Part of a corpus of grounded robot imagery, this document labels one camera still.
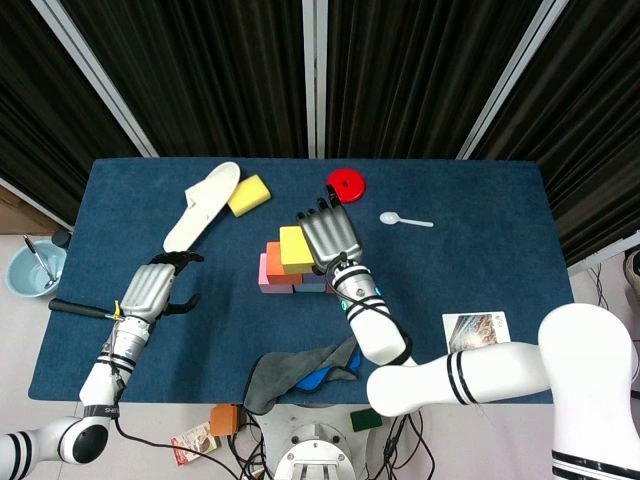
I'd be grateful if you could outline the white frame post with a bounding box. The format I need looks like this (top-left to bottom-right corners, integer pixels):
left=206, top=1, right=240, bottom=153
left=301, top=0, right=329, bottom=160
left=455, top=0, right=571, bottom=161
left=30, top=0, right=160, bottom=159

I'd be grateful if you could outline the orange foam cube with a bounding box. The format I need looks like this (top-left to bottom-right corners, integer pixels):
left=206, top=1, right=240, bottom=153
left=265, top=241, right=291, bottom=285

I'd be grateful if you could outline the orange box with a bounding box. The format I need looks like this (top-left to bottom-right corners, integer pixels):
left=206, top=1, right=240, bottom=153
left=209, top=403, right=242, bottom=437

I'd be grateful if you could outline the brown cardboard box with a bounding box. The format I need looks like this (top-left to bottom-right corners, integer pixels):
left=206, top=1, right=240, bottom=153
left=0, top=185, right=56, bottom=236

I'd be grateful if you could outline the grey and blue cloth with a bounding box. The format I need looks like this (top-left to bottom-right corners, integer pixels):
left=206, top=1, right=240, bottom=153
left=243, top=335, right=364, bottom=416

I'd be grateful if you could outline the white plastic spoon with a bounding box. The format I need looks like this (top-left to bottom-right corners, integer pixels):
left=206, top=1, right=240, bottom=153
left=379, top=211, right=435, bottom=229

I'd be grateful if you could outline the red round disc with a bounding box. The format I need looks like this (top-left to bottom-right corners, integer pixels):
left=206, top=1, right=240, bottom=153
left=327, top=168, right=367, bottom=205

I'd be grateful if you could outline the yellow foam cube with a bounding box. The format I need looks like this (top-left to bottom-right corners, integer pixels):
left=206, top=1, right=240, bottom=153
left=278, top=224, right=317, bottom=276

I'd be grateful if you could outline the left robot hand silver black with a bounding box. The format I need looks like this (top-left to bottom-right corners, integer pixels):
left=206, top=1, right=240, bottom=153
left=119, top=249, right=205, bottom=321

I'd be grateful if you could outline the light blue bowl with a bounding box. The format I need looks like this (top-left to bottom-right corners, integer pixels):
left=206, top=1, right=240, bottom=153
left=5, top=240, right=68, bottom=300

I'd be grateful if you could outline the printed paper packet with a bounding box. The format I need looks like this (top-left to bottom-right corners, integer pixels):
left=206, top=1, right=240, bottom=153
left=170, top=422, right=221, bottom=468

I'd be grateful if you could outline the yellow green sponge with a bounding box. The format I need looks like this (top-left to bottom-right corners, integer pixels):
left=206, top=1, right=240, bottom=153
left=227, top=173, right=273, bottom=218

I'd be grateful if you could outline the metal spoon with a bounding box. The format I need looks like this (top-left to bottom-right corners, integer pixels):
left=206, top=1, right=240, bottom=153
left=38, top=252, right=60, bottom=290

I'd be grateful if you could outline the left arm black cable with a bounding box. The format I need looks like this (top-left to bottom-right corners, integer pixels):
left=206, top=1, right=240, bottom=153
left=113, top=415, right=244, bottom=480

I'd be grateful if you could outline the blue table cover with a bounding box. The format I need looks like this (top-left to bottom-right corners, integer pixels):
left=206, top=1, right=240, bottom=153
left=28, top=158, right=599, bottom=405

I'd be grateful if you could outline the printed photo card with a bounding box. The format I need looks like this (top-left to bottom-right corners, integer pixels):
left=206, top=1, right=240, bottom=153
left=441, top=311, right=512, bottom=355

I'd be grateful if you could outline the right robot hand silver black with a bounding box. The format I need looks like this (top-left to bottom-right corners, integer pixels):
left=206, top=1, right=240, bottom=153
left=296, top=183, right=365, bottom=275

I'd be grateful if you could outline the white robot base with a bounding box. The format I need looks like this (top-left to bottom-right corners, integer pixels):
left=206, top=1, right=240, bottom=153
left=249, top=403, right=391, bottom=480

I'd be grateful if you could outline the white screen base rail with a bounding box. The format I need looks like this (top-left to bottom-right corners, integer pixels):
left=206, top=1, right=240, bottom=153
left=566, top=233, right=640, bottom=277
left=0, top=177, right=76, bottom=234

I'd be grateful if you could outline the black handled hammer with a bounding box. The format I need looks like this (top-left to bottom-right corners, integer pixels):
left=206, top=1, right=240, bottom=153
left=48, top=297, right=126, bottom=322

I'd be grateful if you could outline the white round device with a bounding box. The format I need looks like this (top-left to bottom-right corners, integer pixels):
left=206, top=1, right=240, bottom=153
left=624, top=248, right=640, bottom=297

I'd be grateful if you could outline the dark green block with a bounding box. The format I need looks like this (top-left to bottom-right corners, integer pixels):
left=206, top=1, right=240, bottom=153
left=349, top=408, right=384, bottom=434

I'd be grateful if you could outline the dark pleated curtain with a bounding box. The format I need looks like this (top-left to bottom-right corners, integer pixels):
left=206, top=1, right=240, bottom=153
left=324, top=0, right=544, bottom=161
left=469, top=0, right=640, bottom=269
left=0, top=0, right=144, bottom=231
left=59, top=0, right=307, bottom=160

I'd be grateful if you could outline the pink foam cube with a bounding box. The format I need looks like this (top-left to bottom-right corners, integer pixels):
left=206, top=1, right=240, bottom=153
left=258, top=252, right=295, bottom=295

